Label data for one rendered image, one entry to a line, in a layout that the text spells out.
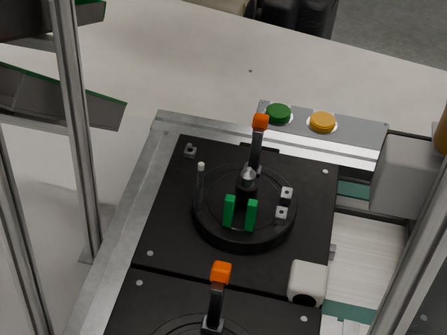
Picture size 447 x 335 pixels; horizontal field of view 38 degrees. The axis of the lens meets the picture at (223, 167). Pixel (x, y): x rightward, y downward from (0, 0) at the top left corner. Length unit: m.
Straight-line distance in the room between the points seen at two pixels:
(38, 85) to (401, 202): 0.39
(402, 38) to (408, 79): 1.70
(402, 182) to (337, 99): 0.65
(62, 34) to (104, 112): 0.22
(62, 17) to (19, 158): 0.48
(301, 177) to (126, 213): 0.25
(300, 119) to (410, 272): 0.44
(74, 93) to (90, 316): 0.26
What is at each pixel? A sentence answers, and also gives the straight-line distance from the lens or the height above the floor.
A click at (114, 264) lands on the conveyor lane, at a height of 0.95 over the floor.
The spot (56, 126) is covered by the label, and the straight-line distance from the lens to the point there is 0.78.
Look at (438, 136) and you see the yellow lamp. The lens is 0.57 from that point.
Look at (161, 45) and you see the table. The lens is 1.32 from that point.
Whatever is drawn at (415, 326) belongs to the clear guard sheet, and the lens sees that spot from 0.75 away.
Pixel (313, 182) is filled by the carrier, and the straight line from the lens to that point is 0.92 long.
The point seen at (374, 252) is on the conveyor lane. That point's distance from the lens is 0.93.
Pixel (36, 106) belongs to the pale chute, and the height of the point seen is 1.16.
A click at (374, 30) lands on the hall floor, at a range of 3.04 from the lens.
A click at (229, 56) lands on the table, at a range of 1.30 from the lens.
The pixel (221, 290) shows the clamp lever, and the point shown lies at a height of 1.07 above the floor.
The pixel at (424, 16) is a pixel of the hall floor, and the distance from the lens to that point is 3.22.
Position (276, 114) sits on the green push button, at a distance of 1.01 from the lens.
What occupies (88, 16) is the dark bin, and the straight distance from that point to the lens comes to 0.77.
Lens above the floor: 1.64
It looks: 46 degrees down
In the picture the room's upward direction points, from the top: 5 degrees clockwise
